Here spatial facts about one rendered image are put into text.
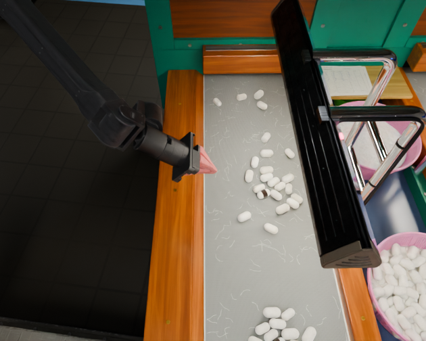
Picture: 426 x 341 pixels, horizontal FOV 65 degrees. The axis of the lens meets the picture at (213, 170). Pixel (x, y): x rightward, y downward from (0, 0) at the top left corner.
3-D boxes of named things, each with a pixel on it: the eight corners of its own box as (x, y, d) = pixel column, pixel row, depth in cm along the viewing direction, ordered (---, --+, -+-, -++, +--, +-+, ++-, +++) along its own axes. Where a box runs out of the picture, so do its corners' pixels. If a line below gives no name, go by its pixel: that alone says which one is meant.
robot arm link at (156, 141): (127, 152, 67) (142, 134, 64) (128, 130, 72) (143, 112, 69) (157, 165, 71) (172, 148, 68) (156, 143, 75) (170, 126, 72)
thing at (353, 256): (320, 270, 47) (336, 250, 41) (270, 18, 82) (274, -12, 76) (377, 268, 47) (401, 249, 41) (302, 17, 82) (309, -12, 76)
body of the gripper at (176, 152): (197, 134, 75) (170, 119, 71) (197, 171, 70) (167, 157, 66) (180, 147, 79) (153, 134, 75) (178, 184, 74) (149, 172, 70)
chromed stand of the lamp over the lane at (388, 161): (278, 237, 88) (324, 120, 52) (269, 174, 100) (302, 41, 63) (349, 235, 89) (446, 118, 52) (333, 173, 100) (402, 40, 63)
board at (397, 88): (306, 100, 105) (308, 97, 104) (299, 69, 113) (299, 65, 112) (411, 99, 105) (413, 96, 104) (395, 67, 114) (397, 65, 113)
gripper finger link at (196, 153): (224, 157, 78) (193, 141, 73) (226, 183, 74) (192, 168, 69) (206, 169, 82) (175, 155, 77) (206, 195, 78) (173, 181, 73)
